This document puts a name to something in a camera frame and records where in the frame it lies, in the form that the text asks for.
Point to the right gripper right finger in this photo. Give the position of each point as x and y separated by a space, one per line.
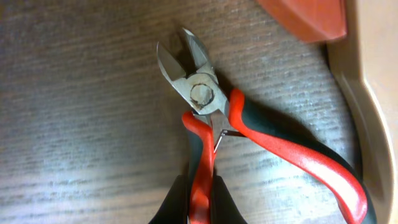
223 207

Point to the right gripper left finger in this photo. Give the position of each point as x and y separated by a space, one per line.
174 208

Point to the red handled side cutters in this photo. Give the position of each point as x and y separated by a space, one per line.
215 114

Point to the orange scraper wooden handle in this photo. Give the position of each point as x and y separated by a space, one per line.
361 38

